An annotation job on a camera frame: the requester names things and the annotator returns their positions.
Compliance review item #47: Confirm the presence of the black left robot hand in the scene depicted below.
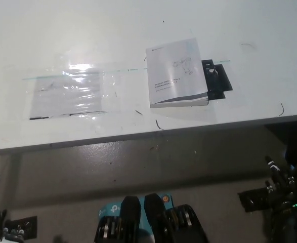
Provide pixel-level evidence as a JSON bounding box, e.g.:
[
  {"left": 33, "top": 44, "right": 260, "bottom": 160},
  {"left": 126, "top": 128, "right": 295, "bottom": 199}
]
[{"left": 0, "top": 209, "right": 25, "bottom": 243}]

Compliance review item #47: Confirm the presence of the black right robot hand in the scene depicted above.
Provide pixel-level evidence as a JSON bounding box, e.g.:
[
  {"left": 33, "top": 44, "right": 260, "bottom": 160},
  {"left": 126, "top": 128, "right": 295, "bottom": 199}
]
[{"left": 264, "top": 155, "right": 297, "bottom": 212}]

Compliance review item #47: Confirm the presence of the white robot manual book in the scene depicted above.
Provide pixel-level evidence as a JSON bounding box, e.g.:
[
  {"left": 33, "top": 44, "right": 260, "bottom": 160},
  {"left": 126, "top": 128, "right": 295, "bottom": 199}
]
[{"left": 145, "top": 37, "right": 210, "bottom": 109}]

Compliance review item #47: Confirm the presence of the black floor tape patch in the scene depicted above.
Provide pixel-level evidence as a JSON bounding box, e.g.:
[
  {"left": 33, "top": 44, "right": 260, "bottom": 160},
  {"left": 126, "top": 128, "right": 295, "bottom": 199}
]
[
  {"left": 5, "top": 215, "right": 38, "bottom": 240},
  {"left": 237, "top": 187, "right": 272, "bottom": 213}
]

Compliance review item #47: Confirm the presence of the teal router box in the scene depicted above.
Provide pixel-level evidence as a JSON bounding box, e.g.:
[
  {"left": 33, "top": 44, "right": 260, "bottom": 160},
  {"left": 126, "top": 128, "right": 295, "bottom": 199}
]
[{"left": 97, "top": 193, "right": 174, "bottom": 243}]

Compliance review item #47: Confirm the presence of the clear plastic film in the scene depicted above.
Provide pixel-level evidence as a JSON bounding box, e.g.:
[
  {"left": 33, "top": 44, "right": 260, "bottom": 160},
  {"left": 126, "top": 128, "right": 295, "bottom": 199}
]
[{"left": 21, "top": 62, "right": 119, "bottom": 121}]

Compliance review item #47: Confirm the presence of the black plastic bracket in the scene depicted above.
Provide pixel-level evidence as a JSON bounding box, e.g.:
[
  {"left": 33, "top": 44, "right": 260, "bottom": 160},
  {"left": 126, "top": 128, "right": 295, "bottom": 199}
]
[{"left": 200, "top": 59, "right": 234, "bottom": 100}]

